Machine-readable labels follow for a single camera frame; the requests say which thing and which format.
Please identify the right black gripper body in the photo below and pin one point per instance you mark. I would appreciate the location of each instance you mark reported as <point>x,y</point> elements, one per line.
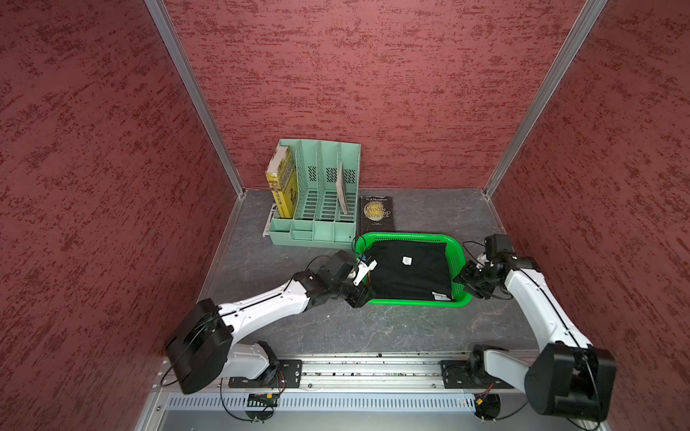
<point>478,280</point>

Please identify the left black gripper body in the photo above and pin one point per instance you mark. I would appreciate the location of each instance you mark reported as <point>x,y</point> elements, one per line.
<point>353,294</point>

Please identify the green plastic basket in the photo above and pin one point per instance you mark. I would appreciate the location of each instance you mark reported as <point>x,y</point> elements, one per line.
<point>455,257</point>

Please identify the black t-shirt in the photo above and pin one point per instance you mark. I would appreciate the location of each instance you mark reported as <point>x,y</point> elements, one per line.
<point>406,270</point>

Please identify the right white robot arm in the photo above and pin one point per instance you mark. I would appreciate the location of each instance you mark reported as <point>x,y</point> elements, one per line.
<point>570,378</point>

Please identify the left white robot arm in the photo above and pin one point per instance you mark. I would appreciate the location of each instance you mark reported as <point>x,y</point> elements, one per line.
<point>207,344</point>

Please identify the black book with gold cover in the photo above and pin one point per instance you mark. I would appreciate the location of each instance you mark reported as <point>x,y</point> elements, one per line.
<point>376,215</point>

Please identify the paper under organizer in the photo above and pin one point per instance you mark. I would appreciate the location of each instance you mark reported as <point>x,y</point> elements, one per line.
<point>267,227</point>

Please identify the thin grey book in organizer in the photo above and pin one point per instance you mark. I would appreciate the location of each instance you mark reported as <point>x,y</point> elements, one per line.
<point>341,190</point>

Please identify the mint green file organizer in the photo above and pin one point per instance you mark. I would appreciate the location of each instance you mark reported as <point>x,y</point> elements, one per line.
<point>318,221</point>

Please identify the yellow book in organizer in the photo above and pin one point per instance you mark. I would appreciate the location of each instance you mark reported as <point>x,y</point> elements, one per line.
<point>282,178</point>

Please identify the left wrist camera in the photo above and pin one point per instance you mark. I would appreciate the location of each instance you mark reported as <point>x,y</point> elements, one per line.
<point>361,270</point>

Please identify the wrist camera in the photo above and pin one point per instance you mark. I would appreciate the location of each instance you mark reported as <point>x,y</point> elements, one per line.
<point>361,270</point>
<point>497,247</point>

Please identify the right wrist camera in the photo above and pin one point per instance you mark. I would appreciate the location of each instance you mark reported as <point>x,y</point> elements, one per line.
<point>497,247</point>

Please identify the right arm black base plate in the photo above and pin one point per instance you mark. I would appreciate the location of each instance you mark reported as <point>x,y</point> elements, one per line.
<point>455,374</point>

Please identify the aluminium front rail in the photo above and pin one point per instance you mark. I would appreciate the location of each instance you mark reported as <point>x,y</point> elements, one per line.
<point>378,373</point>

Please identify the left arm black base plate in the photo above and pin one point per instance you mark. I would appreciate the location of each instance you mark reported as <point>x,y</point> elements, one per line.
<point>288,373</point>

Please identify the right aluminium corner post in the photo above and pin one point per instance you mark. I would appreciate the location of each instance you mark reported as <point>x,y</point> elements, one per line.
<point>580,30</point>

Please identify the aluminium corner post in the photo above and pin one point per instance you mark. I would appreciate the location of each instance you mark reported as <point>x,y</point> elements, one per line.
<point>580,30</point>
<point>172,42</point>

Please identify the left aluminium corner post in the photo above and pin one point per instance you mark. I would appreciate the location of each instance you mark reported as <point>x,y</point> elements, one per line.
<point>172,42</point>

